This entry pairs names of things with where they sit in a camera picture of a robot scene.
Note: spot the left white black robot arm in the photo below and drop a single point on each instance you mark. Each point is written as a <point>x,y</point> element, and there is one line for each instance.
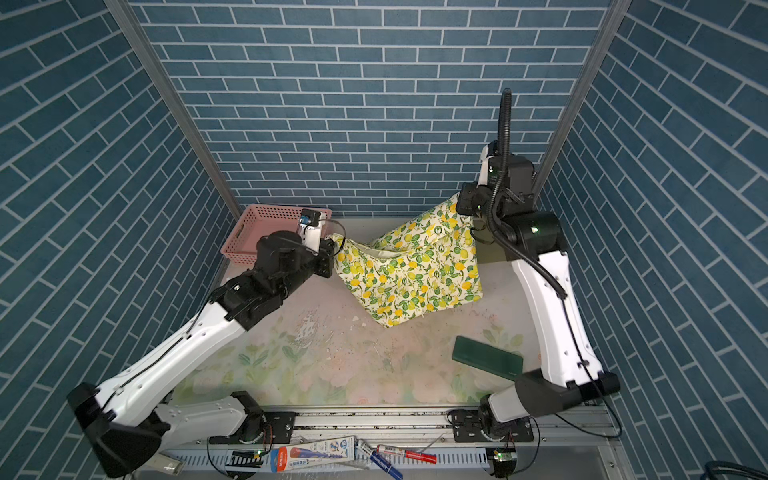
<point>126,418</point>

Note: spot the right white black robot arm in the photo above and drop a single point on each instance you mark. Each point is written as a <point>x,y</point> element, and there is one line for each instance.
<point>534,243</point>

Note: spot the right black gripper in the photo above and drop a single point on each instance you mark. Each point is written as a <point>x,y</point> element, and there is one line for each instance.
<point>469,190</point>

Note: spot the left corner aluminium post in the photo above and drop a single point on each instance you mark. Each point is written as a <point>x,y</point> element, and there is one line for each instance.
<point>129,25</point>

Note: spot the blue marker pen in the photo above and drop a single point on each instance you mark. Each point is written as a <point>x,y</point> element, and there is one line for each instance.
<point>377,459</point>

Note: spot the white red blue box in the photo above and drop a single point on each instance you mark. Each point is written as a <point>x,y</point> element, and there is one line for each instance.
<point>312,454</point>

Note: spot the right corner aluminium post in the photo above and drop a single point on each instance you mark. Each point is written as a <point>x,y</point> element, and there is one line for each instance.
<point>596,55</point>

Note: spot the beige plastic piece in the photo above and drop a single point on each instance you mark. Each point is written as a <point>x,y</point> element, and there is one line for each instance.
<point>165,464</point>

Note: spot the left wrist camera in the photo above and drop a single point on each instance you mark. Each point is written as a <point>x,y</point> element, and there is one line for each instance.
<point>309,228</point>

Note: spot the pink plastic basket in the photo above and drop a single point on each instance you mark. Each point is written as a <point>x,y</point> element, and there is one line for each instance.
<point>267,229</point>

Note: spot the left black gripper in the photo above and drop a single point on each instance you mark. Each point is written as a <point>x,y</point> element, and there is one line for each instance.
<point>325,254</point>

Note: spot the olive green skirt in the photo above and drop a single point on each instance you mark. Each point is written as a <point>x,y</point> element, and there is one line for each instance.
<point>493,253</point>

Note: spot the red white marker pen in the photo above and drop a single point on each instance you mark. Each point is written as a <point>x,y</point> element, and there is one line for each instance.
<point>407,454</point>

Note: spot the dark green rectangular block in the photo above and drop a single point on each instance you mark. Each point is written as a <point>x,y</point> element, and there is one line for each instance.
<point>487,358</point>

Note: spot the aluminium front rail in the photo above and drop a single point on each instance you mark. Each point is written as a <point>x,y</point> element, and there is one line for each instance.
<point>427,427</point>

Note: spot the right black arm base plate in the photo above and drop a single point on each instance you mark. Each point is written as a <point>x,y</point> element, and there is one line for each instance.
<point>474,426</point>

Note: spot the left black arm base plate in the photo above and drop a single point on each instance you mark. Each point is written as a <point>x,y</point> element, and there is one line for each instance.
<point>274,428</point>

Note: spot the corner aluminium post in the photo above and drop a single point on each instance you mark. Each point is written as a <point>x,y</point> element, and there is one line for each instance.
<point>129,25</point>
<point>596,55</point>

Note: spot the lemon print skirt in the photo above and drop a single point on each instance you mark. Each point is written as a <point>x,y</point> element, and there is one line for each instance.
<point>426,265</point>

